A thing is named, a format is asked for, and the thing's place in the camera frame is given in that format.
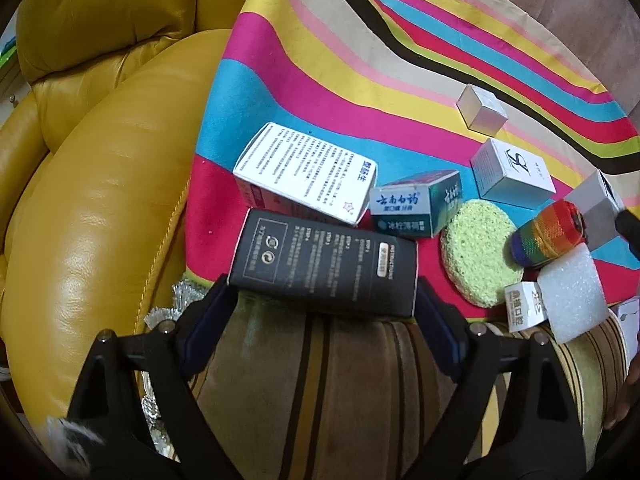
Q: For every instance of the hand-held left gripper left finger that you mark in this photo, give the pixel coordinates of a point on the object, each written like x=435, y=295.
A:
x=210, y=321

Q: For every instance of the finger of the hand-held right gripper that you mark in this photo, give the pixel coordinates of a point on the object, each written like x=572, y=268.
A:
x=631, y=227

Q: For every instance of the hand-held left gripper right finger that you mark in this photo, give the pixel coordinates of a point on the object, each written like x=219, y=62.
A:
x=440, y=321

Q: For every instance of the grey and white box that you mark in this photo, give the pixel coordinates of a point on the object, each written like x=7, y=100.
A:
x=595, y=200

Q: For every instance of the black cardboard box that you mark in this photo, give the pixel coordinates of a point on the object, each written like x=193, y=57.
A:
x=320, y=260

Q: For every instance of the green round sponge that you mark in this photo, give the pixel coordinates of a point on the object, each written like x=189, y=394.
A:
x=475, y=250

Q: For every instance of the small white printed box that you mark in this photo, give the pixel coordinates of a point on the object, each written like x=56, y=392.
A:
x=522, y=306

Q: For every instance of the white foam block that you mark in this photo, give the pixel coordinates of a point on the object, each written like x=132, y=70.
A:
x=575, y=290

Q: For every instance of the plain white box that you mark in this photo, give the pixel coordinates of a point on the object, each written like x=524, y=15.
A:
x=629, y=317

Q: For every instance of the teal toothpaste box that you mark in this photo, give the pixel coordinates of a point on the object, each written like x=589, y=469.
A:
x=405, y=205

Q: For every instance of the white box with black logo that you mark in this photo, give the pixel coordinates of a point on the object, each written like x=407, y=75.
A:
x=520, y=170

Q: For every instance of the brown striped fringed blanket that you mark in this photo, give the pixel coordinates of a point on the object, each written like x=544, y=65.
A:
x=325, y=385

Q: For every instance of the yellow leather sofa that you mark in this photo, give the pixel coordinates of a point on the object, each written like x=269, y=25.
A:
x=100, y=185

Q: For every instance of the white medicine box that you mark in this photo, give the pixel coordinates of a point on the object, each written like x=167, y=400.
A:
x=295, y=165

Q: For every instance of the small silver cube box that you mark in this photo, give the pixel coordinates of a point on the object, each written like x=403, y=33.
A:
x=482, y=107

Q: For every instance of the brown plush sofa cover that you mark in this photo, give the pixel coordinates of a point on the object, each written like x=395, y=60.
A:
x=575, y=10

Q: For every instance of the multicoloured striped cloth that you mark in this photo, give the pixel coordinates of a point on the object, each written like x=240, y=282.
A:
x=350, y=60

